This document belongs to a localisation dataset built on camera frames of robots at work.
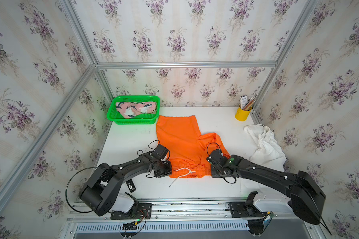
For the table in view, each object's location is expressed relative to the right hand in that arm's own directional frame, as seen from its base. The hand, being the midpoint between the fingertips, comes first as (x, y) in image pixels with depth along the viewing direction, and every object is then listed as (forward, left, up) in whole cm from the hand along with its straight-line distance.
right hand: (216, 173), depth 83 cm
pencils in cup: (+48, -26, +8) cm, 56 cm away
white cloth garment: (+12, -33, +2) cm, 35 cm away
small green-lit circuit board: (-25, +44, -5) cm, 51 cm away
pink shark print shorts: (+46, +62, +4) cm, 78 cm away
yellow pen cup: (+43, -24, +2) cm, 50 cm away
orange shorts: (+16, +16, -2) cm, 23 cm away
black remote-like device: (-8, +47, +1) cm, 47 cm away
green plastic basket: (+43, +72, +1) cm, 84 cm away
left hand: (0, +24, -2) cm, 25 cm away
